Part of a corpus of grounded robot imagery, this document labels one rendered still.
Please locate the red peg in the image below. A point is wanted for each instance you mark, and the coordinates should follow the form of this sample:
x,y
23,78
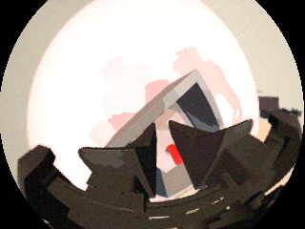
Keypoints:
x,y
175,155

